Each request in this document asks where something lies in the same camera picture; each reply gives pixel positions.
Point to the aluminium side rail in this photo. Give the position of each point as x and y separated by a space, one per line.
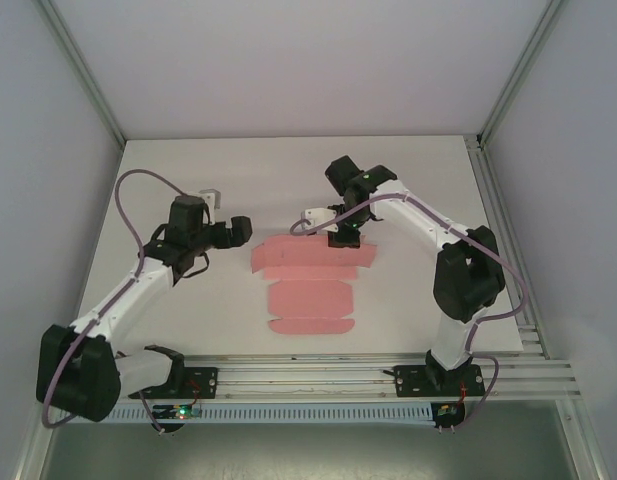
508 250

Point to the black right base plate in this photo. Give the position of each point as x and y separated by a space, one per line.
413 382

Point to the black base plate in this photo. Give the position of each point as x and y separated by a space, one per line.
413 382
203 382

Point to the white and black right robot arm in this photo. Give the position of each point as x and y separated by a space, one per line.
418 220

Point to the right circuit board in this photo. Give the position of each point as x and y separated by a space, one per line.
445 412

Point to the aluminium frame post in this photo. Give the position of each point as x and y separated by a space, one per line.
83 75
523 70

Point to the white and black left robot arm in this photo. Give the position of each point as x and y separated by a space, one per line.
133 290

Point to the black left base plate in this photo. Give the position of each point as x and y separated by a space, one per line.
203 382

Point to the pink paper box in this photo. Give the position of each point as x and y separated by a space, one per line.
308 290

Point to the left circuit board green light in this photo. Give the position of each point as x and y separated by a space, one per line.
180 412

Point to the long aluminium base rail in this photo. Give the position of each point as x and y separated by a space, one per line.
308 372

